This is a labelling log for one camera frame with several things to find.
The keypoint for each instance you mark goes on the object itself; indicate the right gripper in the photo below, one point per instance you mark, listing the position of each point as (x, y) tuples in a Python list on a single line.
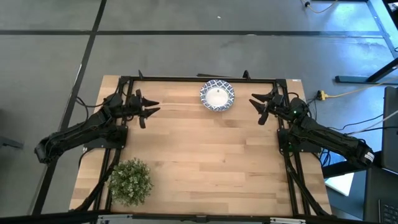
[(276, 104)]

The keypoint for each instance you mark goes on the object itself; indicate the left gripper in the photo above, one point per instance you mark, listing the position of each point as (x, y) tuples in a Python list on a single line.
[(133, 105)]

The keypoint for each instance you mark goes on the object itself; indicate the blue patterned paper bowl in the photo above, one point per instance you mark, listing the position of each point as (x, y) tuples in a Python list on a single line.
[(217, 96)]

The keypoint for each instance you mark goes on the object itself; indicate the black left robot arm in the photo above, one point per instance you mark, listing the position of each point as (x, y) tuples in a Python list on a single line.
[(84, 127)]

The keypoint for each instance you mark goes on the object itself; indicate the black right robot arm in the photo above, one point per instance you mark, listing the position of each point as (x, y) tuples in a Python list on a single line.
[(323, 137)]

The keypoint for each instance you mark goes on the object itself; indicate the yellow power plug block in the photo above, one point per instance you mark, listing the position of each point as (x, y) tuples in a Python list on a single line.
[(321, 95)]

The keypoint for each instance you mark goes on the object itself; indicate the green artificial bush plant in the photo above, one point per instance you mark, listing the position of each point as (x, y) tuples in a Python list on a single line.
[(130, 182)]

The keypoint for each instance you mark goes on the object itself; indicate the white paper sheet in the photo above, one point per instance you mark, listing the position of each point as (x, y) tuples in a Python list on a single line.
[(340, 183)]

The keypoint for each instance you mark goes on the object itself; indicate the black computer monitor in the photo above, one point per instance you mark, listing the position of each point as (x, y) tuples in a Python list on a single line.
[(390, 130)]

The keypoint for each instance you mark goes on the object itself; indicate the grey furniture foot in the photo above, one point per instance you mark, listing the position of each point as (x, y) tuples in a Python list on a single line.
[(11, 143)]

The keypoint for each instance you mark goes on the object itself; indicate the black rig crossbeam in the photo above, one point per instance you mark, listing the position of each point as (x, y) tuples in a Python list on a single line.
[(46, 217)]

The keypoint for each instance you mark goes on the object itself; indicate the black aluminium table frame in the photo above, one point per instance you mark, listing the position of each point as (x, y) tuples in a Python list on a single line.
[(202, 79)]

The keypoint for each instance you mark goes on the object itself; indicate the black desk leg frame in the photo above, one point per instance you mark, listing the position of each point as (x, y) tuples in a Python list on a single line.
[(357, 79)]

